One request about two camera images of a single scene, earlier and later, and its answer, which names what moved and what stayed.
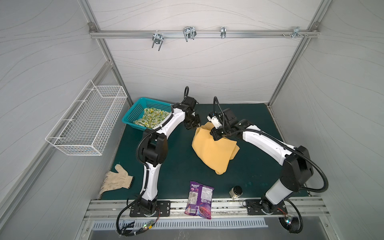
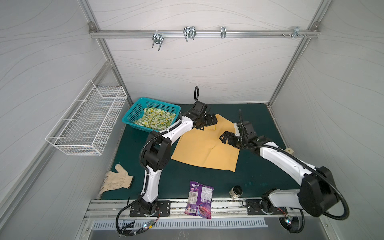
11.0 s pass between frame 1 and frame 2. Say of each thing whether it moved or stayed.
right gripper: moved
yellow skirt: stayed
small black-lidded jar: stayed
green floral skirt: stayed
